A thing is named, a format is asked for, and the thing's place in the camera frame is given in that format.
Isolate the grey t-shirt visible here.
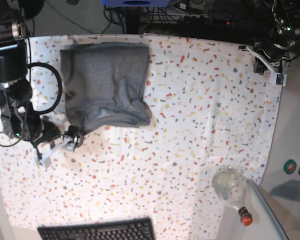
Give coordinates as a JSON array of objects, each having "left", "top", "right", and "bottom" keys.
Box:
[{"left": 60, "top": 42, "right": 151, "bottom": 135}]

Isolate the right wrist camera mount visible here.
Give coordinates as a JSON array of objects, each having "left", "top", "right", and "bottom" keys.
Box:
[{"left": 35, "top": 133, "right": 80, "bottom": 169}]

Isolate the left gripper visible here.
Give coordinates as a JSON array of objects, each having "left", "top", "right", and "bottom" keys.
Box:
[{"left": 253, "top": 41, "right": 290, "bottom": 73}]

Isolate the black keyboard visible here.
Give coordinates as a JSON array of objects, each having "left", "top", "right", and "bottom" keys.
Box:
[{"left": 37, "top": 217, "right": 156, "bottom": 240}]

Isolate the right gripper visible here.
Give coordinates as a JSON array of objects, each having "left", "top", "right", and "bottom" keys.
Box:
[{"left": 31, "top": 120, "right": 84, "bottom": 150}]

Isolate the metal wire rack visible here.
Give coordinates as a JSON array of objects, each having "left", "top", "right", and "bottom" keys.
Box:
[{"left": 139, "top": 0, "right": 216, "bottom": 25}]

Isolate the green tape roll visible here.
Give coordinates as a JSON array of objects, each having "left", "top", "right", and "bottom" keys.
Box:
[{"left": 283, "top": 159, "right": 297, "bottom": 175}]

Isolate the clear glass bottle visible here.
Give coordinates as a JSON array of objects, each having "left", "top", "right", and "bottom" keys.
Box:
[{"left": 212, "top": 166, "right": 253, "bottom": 227}]

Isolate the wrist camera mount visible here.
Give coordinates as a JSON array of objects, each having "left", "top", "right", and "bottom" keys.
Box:
[
  {"left": 35, "top": 133, "right": 80, "bottom": 169},
  {"left": 238, "top": 45, "right": 287, "bottom": 87}
]

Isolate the blue box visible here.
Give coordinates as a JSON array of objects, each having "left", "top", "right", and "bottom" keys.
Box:
[{"left": 101, "top": 0, "right": 171, "bottom": 8}]

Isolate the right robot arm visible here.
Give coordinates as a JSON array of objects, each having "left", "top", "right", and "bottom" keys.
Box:
[{"left": 0, "top": 0, "right": 83, "bottom": 151}]

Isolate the terrazzo pattern tablecloth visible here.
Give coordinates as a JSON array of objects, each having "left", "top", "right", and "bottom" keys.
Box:
[{"left": 0, "top": 35, "right": 282, "bottom": 240}]

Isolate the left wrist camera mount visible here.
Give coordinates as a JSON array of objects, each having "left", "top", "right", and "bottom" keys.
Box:
[{"left": 238, "top": 45, "right": 287, "bottom": 87}]

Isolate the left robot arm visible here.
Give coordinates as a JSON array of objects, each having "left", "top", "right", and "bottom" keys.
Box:
[{"left": 252, "top": 0, "right": 300, "bottom": 76}]

